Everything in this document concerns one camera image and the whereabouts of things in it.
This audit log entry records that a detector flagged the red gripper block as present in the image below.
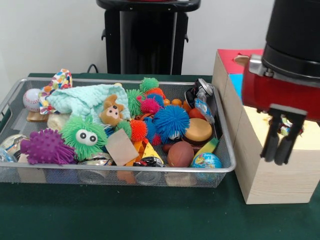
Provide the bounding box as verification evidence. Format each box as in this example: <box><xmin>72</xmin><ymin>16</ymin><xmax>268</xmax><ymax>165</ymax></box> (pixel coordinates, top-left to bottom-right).
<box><xmin>241</xmin><ymin>63</ymin><xmax>320</xmax><ymax>166</ymax></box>

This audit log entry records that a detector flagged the colourful spotted cloth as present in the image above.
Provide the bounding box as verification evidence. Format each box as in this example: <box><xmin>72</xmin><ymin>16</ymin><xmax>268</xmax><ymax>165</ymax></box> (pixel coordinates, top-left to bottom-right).
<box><xmin>267</xmin><ymin>116</ymin><xmax>305</xmax><ymax>138</ymax></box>
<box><xmin>39</xmin><ymin>68</ymin><xmax>73</xmax><ymax>115</ymax></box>

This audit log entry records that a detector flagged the clear plastic bottle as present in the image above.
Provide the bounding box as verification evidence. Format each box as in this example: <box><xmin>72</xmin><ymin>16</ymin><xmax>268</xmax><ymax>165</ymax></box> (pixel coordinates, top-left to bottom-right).
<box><xmin>194</xmin><ymin>97</ymin><xmax>216</xmax><ymax>125</ymax></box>

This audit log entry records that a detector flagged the doll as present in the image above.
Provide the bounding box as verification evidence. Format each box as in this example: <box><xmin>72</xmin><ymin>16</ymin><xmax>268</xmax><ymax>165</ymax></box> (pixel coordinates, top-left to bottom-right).
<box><xmin>99</xmin><ymin>94</ymin><xmax>126</xmax><ymax>127</ymax></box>

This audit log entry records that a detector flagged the mint green knitted cloth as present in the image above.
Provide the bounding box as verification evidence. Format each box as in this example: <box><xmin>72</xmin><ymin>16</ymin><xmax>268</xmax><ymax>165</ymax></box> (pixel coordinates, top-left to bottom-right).
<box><xmin>47</xmin><ymin>83</ymin><xmax>131</xmax><ymax>123</ymax></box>

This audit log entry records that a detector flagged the wooden box with three holes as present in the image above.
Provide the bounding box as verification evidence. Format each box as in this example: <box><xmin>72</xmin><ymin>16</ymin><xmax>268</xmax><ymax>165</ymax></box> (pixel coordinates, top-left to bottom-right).
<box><xmin>211</xmin><ymin>48</ymin><xmax>320</xmax><ymax>205</ymax></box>

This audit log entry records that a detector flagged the shallow clear mesh bin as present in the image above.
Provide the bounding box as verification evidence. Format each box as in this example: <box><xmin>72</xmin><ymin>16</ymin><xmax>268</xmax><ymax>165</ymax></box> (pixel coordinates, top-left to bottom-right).
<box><xmin>0</xmin><ymin>77</ymin><xmax>237</xmax><ymax>189</ymax></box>

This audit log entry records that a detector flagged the small globe ball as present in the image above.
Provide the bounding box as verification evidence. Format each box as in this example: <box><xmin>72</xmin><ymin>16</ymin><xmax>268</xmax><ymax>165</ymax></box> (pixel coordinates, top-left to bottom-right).
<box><xmin>191</xmin><ymin>152</ymin><xmax>223</xmax><ymax>169</ymax></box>

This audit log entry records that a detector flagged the toy hamburger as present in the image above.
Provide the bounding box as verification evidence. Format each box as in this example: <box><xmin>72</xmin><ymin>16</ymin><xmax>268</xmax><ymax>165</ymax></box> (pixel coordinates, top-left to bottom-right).
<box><xmin>181</xmin><ymin>117</ymin><xmax>214</xmax><ymax>147</ymax></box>

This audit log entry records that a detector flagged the small orange ball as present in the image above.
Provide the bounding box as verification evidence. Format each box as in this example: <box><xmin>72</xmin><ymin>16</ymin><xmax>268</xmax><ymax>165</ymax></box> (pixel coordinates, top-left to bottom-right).
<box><xmin>188</xmin><ymin>107</ymin><xmax>206</xmax><ymax>121</ymax></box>

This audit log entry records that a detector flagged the black and red soda can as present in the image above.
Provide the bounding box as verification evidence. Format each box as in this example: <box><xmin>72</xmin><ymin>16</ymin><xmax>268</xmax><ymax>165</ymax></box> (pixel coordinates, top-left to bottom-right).
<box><xmin>184</xmin><ymin>78</ymin><xmax>215</xmax><ymax>108</ymax></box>

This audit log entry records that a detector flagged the small brown football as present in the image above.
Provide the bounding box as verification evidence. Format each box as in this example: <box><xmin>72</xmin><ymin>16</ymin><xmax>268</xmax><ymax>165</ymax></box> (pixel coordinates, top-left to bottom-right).
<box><xmin>167</xmin><ymin>141</ymin><xmax>195</xmax><ymax>168</ymax></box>

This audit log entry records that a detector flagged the blue spiky rubber ball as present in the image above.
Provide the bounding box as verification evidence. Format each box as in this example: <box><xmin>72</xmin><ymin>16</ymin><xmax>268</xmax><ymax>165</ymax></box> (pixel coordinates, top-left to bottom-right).
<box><xmin>153</xmin><ymin>104</ymin><xmax>191</xmax><ymax>145</ymax></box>

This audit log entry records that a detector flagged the plain wooden block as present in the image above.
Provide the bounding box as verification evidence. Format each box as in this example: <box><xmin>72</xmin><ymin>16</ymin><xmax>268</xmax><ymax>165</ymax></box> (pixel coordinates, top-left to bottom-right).
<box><xmin>105</xmin><ymin>128</ymin><xmax>140</xmax><ymax>167</ymax></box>

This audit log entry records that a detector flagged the dark green tablecloth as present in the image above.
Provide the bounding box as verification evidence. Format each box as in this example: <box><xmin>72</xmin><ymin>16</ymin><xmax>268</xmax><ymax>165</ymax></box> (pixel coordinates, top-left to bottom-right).
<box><xmin>0</xmin><ymin>72</ymin><xmax>320</xmax><ymax>240</ymax></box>

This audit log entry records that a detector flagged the green spiky toy with eyes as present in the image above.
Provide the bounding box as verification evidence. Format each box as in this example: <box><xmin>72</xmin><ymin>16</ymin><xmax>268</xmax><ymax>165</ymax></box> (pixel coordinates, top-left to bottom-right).
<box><xmin>61</xmin><ymin>115</ymin><xmax>109</xmax><ymax>161</ymax></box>

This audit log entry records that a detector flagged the purple spiky rubber toy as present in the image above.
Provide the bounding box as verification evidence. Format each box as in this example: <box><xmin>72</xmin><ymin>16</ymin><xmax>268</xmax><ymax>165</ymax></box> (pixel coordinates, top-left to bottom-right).
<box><xmin>20</xmin><ymin>128</ymin><xmax>77</xmax><ymax>166</ymax></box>

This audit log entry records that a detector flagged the white baseball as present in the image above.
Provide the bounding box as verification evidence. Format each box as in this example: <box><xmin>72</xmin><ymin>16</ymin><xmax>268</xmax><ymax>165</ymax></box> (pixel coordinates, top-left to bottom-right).
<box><xmin>23</xmin><ymin>88</ymin><xmax>41</xmax><ymax>112</ymax></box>

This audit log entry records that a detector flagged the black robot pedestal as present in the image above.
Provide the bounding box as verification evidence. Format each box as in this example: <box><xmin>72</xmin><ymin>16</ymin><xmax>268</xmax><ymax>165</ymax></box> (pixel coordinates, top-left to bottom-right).
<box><xmin>96</xmin><ymin>0</ymin><xmax>202</xmax><ymax>75</ymax></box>

